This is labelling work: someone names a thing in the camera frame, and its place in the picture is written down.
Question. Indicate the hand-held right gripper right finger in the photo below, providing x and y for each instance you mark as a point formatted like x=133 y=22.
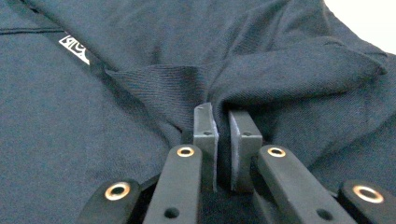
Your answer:
x=244 y=146

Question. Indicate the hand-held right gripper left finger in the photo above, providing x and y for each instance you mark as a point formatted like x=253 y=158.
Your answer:
x=205 y=143

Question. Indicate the black printed t-shirt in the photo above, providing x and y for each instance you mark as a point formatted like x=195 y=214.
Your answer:
x=93 y=124

